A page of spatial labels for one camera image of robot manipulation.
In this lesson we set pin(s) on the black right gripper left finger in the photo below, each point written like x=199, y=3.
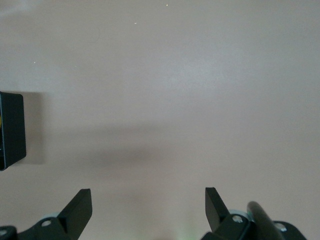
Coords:
x=75, y=215

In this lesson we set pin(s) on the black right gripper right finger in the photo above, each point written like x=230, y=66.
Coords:
x=215, y=212

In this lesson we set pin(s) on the black plastic box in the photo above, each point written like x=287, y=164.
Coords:
x=12, y=130

